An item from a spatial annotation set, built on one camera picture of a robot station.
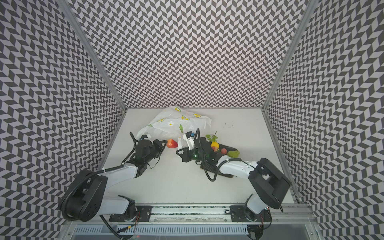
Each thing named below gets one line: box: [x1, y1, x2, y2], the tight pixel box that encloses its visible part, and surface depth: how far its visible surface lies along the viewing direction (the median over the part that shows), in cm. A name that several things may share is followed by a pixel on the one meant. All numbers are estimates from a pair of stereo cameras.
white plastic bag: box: [136, 106, 212, 150], surface depth 91 cm
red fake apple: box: [166, 139, 178, 149], surface depth 89 cm
